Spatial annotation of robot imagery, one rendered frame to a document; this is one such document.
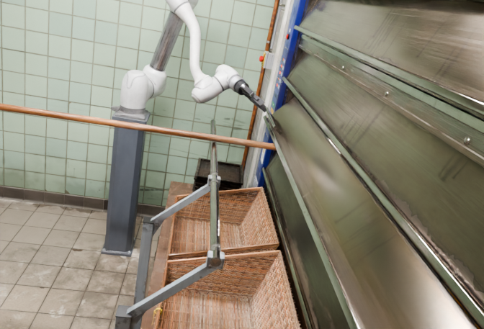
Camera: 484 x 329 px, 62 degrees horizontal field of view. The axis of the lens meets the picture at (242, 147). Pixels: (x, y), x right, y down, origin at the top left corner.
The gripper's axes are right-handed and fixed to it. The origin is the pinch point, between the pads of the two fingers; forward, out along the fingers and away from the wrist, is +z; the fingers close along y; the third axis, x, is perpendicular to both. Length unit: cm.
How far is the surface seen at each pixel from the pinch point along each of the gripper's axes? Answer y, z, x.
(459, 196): -85, 122, 7
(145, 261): -27, 45, 84
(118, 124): -47, -6, 58
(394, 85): -76, 91, -9
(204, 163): 34, -25, 45
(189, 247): 15, 27, 77
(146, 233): -36, 42, 75
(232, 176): 37, -5, 37
